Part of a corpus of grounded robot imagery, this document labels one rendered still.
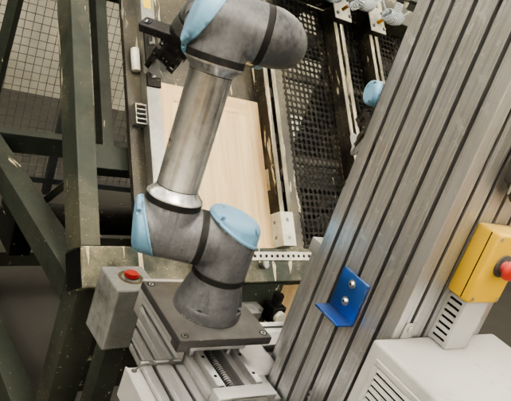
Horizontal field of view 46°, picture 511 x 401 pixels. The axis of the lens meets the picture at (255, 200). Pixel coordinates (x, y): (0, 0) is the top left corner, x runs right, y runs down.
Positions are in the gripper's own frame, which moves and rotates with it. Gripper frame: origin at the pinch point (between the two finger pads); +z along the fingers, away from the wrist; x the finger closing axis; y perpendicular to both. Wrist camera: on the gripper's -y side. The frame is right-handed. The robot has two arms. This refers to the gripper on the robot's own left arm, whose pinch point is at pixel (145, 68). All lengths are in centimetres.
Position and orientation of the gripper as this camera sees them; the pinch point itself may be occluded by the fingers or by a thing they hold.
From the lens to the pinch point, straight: 182.2
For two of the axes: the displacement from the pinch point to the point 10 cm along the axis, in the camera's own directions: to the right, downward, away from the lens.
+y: 7.3, 6.6, 1.8
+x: 4.0, -6.3, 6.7
